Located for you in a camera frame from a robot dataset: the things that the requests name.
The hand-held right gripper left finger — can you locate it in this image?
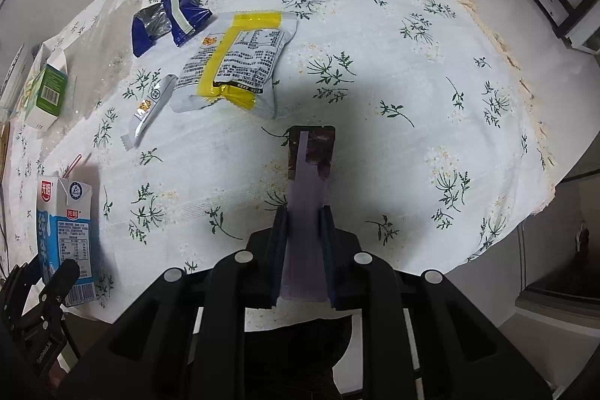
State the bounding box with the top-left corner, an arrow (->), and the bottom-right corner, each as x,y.
70,205 -> 290,400

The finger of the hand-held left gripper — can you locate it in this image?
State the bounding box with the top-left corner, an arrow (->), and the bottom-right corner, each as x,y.
36,259 -> 81,313

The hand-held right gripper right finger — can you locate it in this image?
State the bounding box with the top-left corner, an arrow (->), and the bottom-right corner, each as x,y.
319,204 -> 554,400

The purple brown snack wrapper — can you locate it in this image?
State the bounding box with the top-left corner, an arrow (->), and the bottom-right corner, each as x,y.
279,124 -> 337,302

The blue white milk carton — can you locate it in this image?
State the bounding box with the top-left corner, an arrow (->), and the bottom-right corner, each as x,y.
36,176 -> 98,308

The small silver stick sachet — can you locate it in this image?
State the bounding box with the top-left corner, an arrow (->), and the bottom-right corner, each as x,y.
119,74 -> 178,148

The green white carton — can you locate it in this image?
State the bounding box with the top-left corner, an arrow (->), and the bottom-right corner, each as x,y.
21,43 -> 69,130

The white yellow snack packet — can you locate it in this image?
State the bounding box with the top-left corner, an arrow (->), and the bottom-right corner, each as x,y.
169,10 -> 299,120

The blue silver snack wrapper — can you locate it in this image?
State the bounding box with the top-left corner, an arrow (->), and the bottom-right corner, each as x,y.
131,0 -> 214,58

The striped drinking straw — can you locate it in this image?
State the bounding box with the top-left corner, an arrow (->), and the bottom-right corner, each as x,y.
63,154 -> 84,178

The wooden board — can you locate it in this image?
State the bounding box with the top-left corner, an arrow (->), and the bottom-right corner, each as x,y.
0,121 -> 11,180

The white floral tablecloth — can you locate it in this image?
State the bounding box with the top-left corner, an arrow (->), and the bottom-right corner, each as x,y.
9,0 -> 558,335

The white flat box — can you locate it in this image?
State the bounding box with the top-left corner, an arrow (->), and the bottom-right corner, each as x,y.
0,44 -> 36,120

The grey metal cabinet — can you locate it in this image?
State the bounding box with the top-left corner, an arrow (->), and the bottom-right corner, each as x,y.
497,180 -> 600,400

